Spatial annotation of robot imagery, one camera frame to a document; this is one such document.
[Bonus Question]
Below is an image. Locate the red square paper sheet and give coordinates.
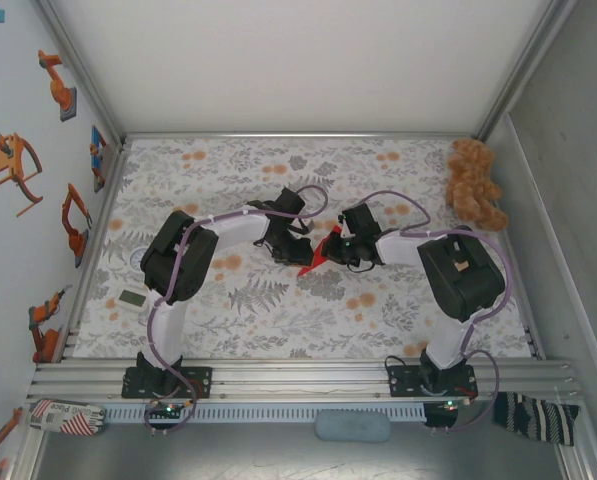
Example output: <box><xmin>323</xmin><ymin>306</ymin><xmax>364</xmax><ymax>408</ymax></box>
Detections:
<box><xmin>296</xmin><ymin>224</ymin><xmax>344</xmax><ymax>278</ymax></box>

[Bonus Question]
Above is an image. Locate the floral patterned tablecloth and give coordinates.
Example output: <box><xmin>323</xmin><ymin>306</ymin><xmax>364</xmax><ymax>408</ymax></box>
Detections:
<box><xmin>72</xmin><ymin>137</ymin><xmax>544</xmax><ymax>360</ymax></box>

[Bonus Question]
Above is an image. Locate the brown teddy bear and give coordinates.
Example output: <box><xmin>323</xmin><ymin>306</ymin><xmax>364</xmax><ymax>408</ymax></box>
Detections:
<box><xmin>444</xmin><ymin>138</ymin><xmax>510</xmax><ymax>233</ymax></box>

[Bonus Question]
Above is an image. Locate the white digital timer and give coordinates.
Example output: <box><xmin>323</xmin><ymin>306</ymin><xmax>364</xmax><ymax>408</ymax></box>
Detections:
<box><xmin>117</xmin><ymin>288</ymin><xmax>148</xmax><ymax>316</ymax></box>

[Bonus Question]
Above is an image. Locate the blue-grey oval sponge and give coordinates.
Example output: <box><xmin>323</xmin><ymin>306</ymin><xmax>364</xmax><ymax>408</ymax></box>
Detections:
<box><xmin>313</xmin><ymin>408</ymin><xmax>392</xmax><ymax>444</ymax></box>

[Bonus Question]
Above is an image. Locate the black white striped sock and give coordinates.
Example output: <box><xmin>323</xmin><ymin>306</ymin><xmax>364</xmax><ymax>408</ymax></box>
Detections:
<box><xmin>492</xmin><ymin>391</ymin><xmax>582</xmax><ymax>448</ymax></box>

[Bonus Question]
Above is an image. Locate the printed red white pouch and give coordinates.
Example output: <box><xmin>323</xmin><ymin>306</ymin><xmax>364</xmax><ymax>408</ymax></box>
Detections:
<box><xmin>27</xmin><ymin>398</ymin><xmax>107</xmax><ymax>437</ymax></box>

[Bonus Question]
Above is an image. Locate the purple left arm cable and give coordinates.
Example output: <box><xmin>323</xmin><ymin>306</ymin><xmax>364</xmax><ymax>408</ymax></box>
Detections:
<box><xmin>142</xmin><ymin>183</ymin><xmax>330</xmax><ymax>439</ymax></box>

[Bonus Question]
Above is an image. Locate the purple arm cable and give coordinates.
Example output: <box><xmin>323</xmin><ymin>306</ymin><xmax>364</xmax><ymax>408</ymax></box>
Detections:
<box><xmin>142</xmin><ymin>183</ymin><xmax>330</xmax><ymax>439</ymax></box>
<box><xmin>360</xmin><ymin>190</ymin><xmax>513</xmax><ymax>435</ymax></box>

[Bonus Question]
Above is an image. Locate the aluminium extrusion frame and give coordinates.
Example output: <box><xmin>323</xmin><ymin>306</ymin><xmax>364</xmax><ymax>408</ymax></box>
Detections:
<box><xmin>7</xmin><ymin>0</ymin><xmax>597</xmax><ymax>480</ymax></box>

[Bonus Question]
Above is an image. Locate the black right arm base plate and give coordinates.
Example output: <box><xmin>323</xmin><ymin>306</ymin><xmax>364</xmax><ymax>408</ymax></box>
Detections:
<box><xmin>386</xmin><ymin>363</ymin><xmax>478</xmax><ymax>400</ymax></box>

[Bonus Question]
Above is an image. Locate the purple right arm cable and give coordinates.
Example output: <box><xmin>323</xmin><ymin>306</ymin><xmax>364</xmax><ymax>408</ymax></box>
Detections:
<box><xmin>360</xmin><ymin>190</ymin><xmax>513</xmax><ymax>435</ymax></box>

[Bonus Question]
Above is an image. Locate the white slotted cable duct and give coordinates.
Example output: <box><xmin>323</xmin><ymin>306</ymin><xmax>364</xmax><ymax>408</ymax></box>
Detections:
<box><xmin>102</xmin><ymin>403</ymin><xmax>427</xmax><ymax>424</ymax></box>

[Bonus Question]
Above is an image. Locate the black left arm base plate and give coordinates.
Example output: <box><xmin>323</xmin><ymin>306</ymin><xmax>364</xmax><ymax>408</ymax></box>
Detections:
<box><xmin>121</xmin><ymin>365</ymin><xmax>214</xmax><ymax>400</ymax></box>

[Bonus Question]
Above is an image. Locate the blue and orange wall sticker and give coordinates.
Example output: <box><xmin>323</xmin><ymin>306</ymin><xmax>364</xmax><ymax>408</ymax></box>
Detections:
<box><xmin>88</xmin><ymin>125</ymin><xmax>109</xmax><ymax>194</ymax></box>

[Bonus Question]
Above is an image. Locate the orange gripper wall sticker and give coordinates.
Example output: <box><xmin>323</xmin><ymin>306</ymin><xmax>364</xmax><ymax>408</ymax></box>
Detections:
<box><xmin>0</xmin><ymin>131</ymin><xmax>45</xmax><ymax>218</ymax></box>

